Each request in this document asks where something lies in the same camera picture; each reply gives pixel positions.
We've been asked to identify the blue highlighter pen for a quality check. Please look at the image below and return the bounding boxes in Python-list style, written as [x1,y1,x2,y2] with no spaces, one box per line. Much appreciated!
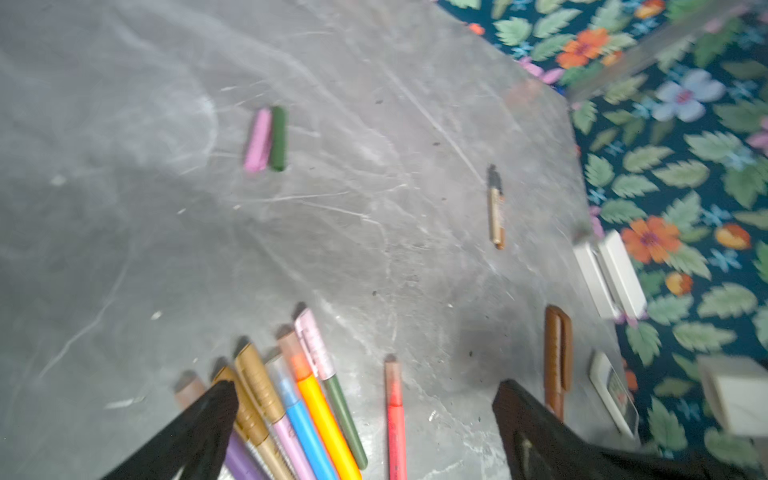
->
[266,354,339,480]

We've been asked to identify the green pen pink cap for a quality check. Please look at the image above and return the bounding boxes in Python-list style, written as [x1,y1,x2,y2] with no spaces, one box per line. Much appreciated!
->
[294,303,368,471]

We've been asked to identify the white rectangular box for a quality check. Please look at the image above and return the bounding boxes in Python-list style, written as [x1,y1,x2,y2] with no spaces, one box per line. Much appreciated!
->
[573,230,647,322]

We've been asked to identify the tan pen gold cap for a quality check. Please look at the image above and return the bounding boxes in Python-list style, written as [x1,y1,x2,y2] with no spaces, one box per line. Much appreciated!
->
[213,365,295,480]

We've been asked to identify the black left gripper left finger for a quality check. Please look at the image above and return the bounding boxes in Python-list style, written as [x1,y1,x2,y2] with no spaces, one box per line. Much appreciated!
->
[105,381,239,479]

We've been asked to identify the beige pen body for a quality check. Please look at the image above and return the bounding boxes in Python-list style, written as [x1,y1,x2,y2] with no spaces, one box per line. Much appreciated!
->
[488,164,505,250]

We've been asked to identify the red highlighter pen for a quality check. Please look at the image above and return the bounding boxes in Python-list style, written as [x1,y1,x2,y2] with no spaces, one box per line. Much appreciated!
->
[384,359,408,480]

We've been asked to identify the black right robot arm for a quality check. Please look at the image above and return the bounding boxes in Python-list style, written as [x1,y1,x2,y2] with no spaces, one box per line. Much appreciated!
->
[696,355,767,439]

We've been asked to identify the pink pen gold cap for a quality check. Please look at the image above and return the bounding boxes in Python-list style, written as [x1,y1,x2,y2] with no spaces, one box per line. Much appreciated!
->
[234,338,316,480]

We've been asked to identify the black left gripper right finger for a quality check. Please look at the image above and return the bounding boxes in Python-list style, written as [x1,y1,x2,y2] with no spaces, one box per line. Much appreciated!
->
[492,380,757,480]

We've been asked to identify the white remote control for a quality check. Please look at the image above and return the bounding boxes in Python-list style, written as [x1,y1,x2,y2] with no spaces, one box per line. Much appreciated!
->
[589,351,639,438]

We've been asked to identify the purple highlighter pen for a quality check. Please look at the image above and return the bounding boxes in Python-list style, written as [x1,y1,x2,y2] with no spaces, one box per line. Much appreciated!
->
[173,371,271,480]

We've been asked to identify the brown pen brown cap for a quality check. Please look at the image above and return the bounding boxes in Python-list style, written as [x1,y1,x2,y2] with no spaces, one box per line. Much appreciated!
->
[544,305,573,421]

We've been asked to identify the orange highlighter pen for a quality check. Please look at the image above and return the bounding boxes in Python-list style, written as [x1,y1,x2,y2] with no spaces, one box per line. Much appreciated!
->
[278,332,362,480]

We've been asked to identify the aluminium frame post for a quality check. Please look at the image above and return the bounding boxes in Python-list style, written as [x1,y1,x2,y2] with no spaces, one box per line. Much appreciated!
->
[564,0,760,104]

